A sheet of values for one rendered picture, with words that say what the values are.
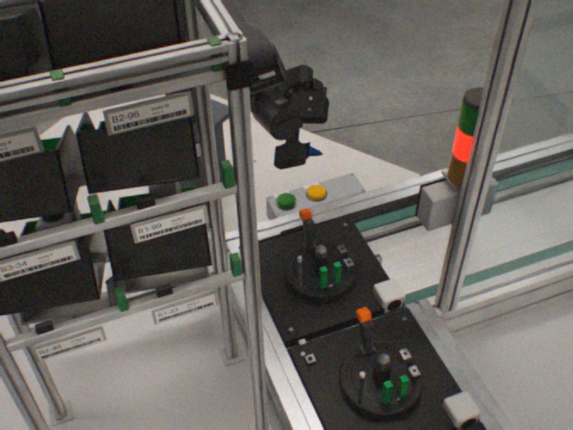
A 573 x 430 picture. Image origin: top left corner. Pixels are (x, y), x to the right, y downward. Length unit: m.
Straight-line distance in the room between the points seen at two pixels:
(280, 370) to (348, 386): 0.13
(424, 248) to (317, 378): 0.42
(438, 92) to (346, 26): 0.72
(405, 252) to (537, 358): 0.32
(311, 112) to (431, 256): 0.46
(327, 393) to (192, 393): 0.28
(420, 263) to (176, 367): 0.53
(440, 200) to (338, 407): 0.38
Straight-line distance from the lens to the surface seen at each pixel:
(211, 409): 1.36
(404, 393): 1.21
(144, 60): 0.70
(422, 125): 3.31
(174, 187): 1.15
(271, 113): 1.13
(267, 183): 1.72
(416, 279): 1.47
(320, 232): 1.46
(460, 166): 1.13
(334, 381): 1.25
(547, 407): 1.43
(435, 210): 1.17
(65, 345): 0.95
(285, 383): 1.26
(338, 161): 1.78
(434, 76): 3.63
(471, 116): 1.07
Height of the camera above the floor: 2.04
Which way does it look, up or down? 46 degrees down
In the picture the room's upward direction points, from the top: 1 degrees counter-clockwise
